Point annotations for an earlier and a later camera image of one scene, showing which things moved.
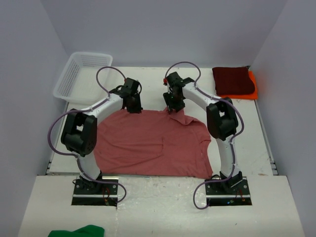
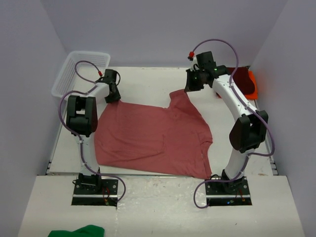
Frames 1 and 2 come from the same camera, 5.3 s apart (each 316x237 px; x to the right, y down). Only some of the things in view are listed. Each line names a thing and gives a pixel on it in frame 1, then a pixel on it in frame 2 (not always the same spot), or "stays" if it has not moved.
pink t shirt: [157, 143] stays
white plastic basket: [78, 82] stays
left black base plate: [90, 192] stays
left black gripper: [137, 109] -> [116, 98]
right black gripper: [171, 105] -> [190, 87]
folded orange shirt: [253, 95] stays
